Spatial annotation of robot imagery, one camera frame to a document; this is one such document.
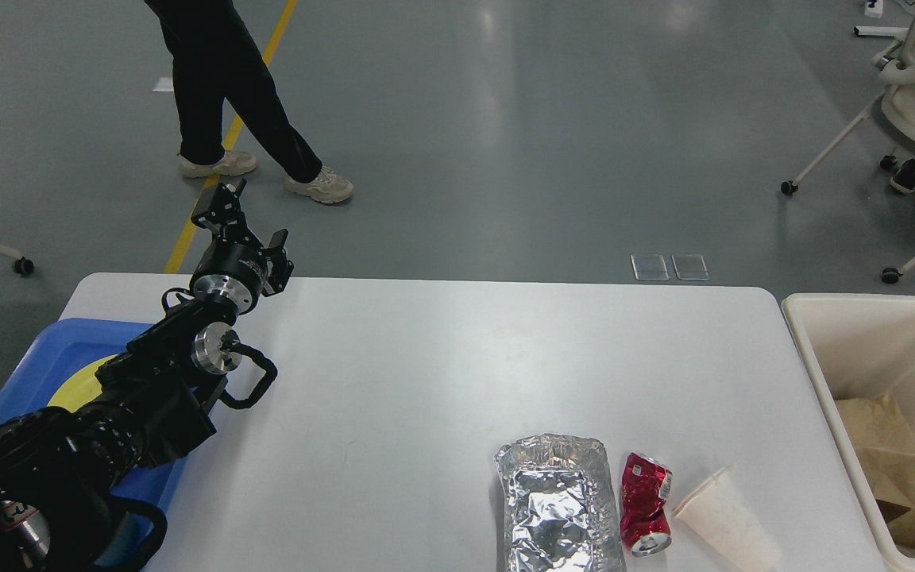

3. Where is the white paper cup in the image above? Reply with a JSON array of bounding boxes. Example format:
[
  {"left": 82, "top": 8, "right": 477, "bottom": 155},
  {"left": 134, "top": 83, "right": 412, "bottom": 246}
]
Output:
[{"left": 672, "top": 465, "right": 783, "bottom": 571}]

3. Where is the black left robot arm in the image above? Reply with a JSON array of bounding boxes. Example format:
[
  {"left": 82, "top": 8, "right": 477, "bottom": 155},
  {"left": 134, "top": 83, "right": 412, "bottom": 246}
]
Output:
[{"left": 0, "top": 180, "right": 294, "bottom": 571}]

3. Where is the crushed red soda can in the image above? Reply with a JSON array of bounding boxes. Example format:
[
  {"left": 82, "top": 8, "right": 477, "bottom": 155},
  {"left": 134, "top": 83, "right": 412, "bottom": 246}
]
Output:
[{"left": 620, "top": 452, "right": 673, "bottom": 558}]

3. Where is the beige plastic bin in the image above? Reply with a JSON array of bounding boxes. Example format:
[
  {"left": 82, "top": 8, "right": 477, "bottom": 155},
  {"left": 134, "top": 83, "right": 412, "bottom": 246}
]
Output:
[{"left": 783, "top": 294, "right": 915, "bottom": 571}]

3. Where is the person in black trousers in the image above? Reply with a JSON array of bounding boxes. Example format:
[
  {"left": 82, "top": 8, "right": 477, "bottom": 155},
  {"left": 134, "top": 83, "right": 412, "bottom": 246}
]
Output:
[{"left": 145, "top": 1, "right": 355, "bottom": 205}]

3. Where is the yellow plastic plate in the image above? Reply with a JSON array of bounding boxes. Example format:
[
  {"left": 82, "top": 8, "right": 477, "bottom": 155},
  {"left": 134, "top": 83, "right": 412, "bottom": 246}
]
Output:
[{"left": 48, "top": 354, "right": 116, "bottom": 413}]

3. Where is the white desk frame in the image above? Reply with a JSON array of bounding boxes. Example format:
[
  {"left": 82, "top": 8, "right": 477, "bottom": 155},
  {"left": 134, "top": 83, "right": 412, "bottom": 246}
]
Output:
[{"left": 853, "top": 25, "right": 908, "bottom": 39}]

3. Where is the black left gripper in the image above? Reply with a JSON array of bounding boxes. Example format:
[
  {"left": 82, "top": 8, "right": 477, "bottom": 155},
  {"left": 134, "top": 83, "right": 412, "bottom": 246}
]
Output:
[{"left": 189, "top": 179, "right": 295, "bottom": 316}]

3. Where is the aluminium foil tray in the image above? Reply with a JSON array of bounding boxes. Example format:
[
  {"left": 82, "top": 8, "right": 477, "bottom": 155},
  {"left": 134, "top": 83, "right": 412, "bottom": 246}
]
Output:
[{"left": 494, "top": 432, "right": 626, "bottom": 571}]

